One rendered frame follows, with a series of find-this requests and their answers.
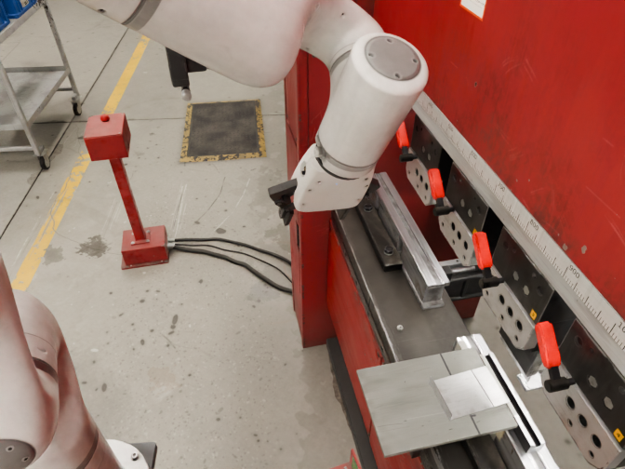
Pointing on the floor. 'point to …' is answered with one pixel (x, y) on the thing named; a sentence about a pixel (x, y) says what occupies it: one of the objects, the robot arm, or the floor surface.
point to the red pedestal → (107, 150)
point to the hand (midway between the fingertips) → (313, 211)
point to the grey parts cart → (32, 88)
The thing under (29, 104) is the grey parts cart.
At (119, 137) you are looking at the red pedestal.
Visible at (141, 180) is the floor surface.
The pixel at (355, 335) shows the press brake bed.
